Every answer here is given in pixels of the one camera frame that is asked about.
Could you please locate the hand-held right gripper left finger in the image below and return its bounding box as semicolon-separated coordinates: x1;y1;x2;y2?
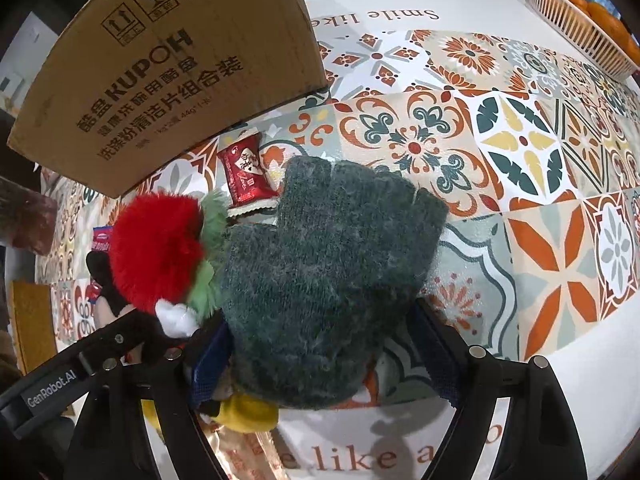
65;329;236;480

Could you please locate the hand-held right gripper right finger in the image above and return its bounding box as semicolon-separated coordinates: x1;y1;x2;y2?
410;299;591;480

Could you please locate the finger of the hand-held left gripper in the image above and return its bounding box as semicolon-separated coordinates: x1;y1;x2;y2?
75;310;176;377

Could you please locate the red and green fluffy plush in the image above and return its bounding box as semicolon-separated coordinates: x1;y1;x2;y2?
109;189;232;336

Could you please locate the red snack packet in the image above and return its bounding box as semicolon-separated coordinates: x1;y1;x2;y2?
216;130;281;208

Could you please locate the brown cardboard box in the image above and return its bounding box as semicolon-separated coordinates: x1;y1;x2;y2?
6;0;328;200

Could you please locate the yellow woven mat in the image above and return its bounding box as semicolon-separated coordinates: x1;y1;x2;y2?
11;281;58;376

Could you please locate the gold foil packet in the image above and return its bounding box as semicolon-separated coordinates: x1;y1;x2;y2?
205;422;288;480

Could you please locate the patterned tile print tablecloth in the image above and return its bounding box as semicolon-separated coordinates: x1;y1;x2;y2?
35;0;640;480

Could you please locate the white plastic fruit basket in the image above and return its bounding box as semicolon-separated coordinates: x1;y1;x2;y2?
527;0;640;81

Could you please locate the pile of oranges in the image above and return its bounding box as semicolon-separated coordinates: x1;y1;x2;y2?
531;0;640;66

